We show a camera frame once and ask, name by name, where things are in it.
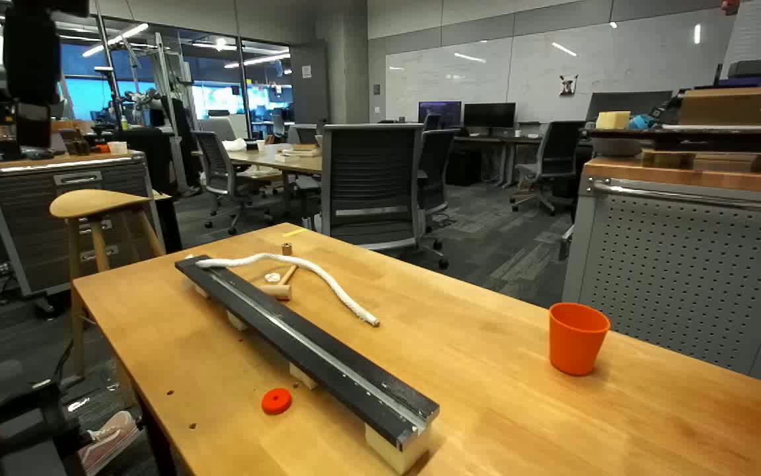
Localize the white braided rope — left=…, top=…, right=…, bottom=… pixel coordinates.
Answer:
left=192, top=251, right=383, bottom=329

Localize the grey mesh office chair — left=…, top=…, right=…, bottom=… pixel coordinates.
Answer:
left=316, top=123, right=427, bottom=255

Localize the light wooden background desk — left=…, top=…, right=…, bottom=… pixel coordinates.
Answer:
left=229, top=145, right=321, bottom=173

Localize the small wooden mallet toy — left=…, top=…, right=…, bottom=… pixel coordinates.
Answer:
left=262, top=263, right=296, bottom=300

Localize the grey office chair left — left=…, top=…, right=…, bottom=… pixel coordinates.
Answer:
left=192, top=128, right=276, bottom=233

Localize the dark computer monitor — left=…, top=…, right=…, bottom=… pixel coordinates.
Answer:
left=464, top=102, right=516, bottom=128

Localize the small orange plastic disc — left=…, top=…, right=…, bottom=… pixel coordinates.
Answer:
left=262, top=389, right=294, bottom=414

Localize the black office chair right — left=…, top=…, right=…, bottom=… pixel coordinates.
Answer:
left=516, top=122, right=582, bottom=213

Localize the orange plastic cup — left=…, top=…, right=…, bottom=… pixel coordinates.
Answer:
left=550, top=300, right=609, bottom=374

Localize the light wooden bar stool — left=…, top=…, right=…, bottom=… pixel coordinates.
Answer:
left=47, top=184, right=175, bottom=381

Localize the grey drawer cabinet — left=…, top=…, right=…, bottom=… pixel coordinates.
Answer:
left=0, top=149, right=165, bottom=295

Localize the grey perforated metal cabinet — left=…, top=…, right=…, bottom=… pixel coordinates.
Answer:
left=562, top=159, right=761, bottom=377

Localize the wooden shelf rack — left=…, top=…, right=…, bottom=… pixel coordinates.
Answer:
left=588, top=87, right=761, bottom=171

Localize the long black wooden rail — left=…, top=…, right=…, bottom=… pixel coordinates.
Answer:
left=176, top=255, right=439, bottom=473

